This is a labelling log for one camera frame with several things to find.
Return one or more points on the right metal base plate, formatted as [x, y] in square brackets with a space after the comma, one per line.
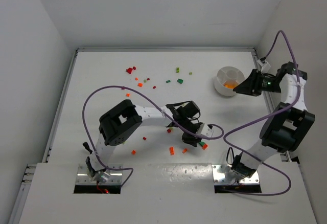
[224, 176]

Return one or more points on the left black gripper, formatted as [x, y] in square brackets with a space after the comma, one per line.
[190, 137]

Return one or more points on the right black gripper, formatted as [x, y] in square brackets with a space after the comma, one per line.
[254, 83]

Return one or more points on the white divided bowl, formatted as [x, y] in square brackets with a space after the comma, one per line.
[226, 79]

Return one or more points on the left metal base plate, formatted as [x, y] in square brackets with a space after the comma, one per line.
[105, 178]

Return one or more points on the metal base plate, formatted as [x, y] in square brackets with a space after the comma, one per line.
[105, 178]
[224, 176]

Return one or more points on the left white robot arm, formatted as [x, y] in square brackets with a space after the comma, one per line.
[119, 123]

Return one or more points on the red lego cluster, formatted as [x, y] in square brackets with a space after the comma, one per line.
[130, 70]

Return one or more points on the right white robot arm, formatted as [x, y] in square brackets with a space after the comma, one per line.
[289, 123]

